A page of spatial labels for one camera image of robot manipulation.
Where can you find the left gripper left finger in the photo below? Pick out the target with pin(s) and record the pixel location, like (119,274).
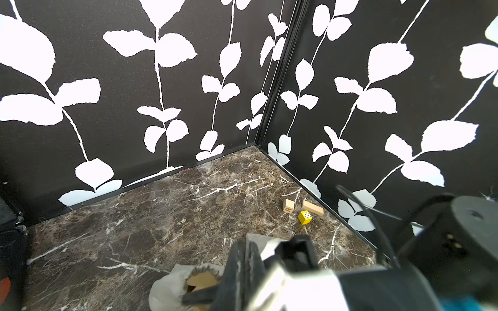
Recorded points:
(230,293)

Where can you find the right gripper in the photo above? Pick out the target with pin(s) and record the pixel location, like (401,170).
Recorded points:
(296,255)

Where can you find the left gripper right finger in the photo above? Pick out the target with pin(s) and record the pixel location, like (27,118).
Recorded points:
(255,270)

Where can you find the tall white cloth bag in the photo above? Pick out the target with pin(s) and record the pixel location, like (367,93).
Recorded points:
(166,293)

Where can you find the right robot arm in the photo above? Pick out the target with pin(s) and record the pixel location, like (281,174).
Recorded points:
(449,265)

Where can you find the yellow dice cube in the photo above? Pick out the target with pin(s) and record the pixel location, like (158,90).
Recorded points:
(305,217)

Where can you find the long wooden block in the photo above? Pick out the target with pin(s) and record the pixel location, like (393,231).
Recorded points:
(312,208)

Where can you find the small wooden cube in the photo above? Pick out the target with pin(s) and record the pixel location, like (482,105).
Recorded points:
(288,206)

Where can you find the black poker chip case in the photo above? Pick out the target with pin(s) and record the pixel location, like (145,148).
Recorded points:
(14,245)

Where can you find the red guitar pick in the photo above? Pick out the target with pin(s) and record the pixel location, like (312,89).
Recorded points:
(5,286)

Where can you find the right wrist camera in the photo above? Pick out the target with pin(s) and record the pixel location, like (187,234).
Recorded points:
(313,290)

